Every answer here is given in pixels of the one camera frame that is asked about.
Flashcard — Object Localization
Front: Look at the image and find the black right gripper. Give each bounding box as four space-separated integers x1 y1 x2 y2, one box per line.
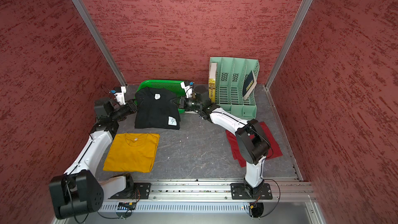
172 95 204 109

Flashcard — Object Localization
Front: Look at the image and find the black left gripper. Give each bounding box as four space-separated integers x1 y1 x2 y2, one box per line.
110 97 144 122

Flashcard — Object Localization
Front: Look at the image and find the black t-shirt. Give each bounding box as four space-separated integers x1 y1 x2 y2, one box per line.
135 87 180 130

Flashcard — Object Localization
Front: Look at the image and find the yellow t-shirt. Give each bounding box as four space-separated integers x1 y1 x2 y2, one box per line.
103 133 160 173

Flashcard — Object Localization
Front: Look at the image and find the red t-shirt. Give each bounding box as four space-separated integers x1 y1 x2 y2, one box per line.
226 122 283 168

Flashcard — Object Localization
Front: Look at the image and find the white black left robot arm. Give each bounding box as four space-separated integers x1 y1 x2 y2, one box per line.
49 97 139 219

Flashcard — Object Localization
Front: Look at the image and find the green plastic basket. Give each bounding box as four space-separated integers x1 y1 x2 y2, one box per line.
137 80 186 115

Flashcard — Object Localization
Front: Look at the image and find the yellow white book in organizer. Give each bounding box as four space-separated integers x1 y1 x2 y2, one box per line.
208 62 217 103

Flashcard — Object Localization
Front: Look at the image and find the mint green file organizer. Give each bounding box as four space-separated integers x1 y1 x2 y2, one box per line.
209 57 260 120

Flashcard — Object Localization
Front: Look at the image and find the dark blue book in organizer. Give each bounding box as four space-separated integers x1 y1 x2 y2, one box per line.
242 71 257 100

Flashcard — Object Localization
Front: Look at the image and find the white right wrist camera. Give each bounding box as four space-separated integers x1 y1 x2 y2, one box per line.
180 80 194 98

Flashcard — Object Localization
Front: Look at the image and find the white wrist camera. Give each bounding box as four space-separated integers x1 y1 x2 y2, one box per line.
180 80 194 98
111 86 126 106

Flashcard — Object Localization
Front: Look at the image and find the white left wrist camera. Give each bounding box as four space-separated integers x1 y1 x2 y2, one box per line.
111 86 126 106

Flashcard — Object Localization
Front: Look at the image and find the left aluminium corner post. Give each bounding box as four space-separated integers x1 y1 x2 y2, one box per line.
72 0 127 86

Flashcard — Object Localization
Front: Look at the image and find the aluminium corner post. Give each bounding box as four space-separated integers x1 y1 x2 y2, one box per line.
265 0 313 90
72 0 127 86

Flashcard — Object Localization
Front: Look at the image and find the left base cable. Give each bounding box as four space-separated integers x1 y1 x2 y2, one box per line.
97 189 141 220

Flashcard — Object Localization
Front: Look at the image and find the base cable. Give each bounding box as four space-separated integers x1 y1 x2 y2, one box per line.
242 178 281 219
97 189 141 220

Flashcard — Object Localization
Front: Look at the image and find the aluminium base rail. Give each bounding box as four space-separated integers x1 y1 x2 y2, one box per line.
99 179 318 219

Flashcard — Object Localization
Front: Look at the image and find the right base cable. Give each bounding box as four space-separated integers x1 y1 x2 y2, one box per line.
242 178 281 219

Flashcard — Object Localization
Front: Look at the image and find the right aluminium corner post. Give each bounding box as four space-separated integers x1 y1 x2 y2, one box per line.
265 0 313 90

